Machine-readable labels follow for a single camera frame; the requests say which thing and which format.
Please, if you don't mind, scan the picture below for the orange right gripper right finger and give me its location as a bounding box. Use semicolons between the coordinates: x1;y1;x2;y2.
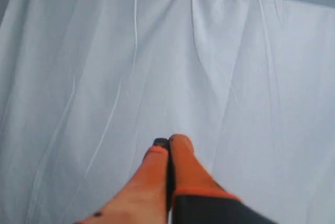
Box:
169;135;275;223

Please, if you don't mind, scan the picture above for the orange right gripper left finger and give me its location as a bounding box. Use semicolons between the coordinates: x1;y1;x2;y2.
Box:
77;138;169;223

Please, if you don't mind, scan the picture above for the white backdrop cloth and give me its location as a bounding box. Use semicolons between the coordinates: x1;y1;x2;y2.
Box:
1;0;334;223

